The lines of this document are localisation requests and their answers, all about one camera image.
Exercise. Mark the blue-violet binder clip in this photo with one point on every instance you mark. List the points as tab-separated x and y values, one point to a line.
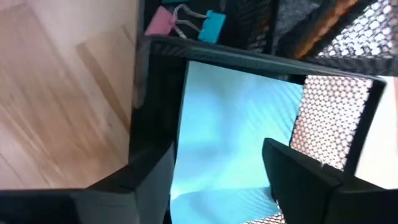
160	21

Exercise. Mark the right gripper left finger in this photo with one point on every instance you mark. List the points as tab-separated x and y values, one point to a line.
149	193

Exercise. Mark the green sticky note pad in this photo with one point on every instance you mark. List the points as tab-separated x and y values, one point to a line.
233	124

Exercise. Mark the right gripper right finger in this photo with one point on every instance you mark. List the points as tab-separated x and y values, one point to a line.
298	180

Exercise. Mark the black mesh desk organizer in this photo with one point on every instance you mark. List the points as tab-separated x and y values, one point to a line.
155	93

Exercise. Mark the orange pencil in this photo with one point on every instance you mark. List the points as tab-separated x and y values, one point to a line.
326	28

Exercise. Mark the teal binder clip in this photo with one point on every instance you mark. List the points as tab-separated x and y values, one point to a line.
212	26

